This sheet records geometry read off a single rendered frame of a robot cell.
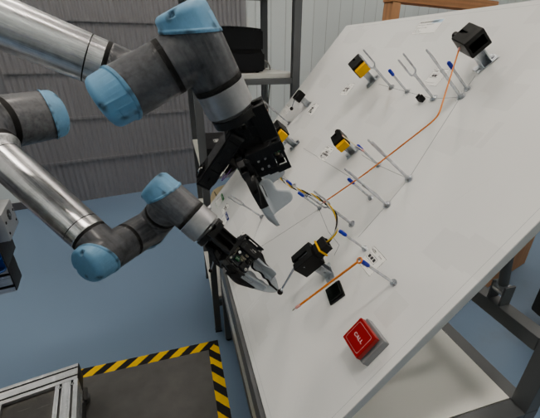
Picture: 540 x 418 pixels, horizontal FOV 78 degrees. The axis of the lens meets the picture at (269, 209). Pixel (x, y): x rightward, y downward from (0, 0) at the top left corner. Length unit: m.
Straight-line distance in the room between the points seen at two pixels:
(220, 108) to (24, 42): 0.29
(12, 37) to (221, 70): 0.29
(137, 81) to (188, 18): 0.10
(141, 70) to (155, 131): 3.69
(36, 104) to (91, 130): 3.18
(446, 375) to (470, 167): 0.57
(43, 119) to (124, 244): 0.37
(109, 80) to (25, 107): 0.46
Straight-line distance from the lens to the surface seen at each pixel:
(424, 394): 1.00
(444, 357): 1.10
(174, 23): 0.48
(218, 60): 0.49
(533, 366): 1.00
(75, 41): 0.61
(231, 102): 0.50
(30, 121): 0.92
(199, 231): 0.70
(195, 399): 1.92
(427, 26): 1.18
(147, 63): 0.48
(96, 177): 4.25
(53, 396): 1.89
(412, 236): 0.69
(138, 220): 0.75
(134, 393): 2.02
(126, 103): 0.48
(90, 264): 0.68
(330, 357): 0.71
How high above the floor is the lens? 1.56
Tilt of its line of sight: 26 degrees down
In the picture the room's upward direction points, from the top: straight up
